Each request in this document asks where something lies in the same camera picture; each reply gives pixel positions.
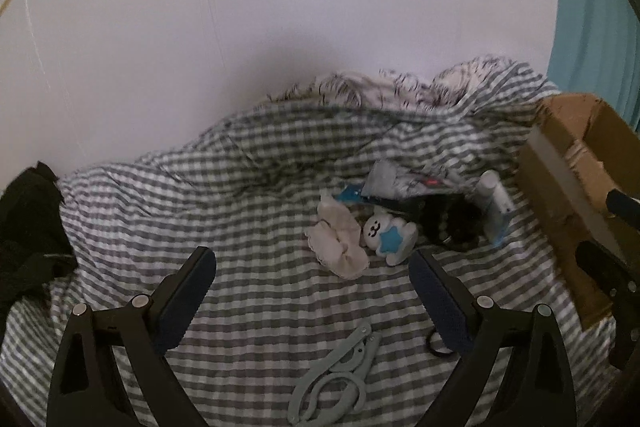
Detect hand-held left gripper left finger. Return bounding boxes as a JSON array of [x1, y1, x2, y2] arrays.
[[47, 246, 217, 427]]

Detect white black patterned sheet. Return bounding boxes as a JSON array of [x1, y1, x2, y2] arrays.
[[265, 54, 521, 112]]

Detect white plush toy blue star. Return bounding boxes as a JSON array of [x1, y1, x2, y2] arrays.
[[361, 209, 420, 267]]

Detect black hair tie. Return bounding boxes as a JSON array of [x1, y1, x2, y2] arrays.
[[426, 329, 458, 359]]

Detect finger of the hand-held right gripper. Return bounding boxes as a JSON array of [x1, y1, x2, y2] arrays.
[[575, 241, 640, 308], [605, 189, 640, 228]]

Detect white tube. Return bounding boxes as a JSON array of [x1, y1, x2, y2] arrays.
[[475, 170, 501, 208]]

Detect teal curtain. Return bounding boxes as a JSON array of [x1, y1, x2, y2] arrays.
[[542, 0, 640, 132]]

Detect grey white checked blanket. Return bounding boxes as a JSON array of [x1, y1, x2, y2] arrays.
[[0, 57, 621, 427]]

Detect white fabric scrunchie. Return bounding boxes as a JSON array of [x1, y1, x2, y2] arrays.
[[305, 189, 371, 279]]

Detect clear blue blister pack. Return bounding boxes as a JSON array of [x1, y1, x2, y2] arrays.
[[336, 159, 463, 205]]

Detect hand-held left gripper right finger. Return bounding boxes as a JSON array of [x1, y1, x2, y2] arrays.
[[409, 248, 576, 427]]

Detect light blue folding hanger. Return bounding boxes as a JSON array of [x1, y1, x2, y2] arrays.
[[287, 321, 382, 425]]

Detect brown cardboard box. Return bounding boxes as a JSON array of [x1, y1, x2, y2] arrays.
[[515, 93, 640, 333]]

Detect black cloth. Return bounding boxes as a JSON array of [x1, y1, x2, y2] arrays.
[[0, 161, 78, 323]]

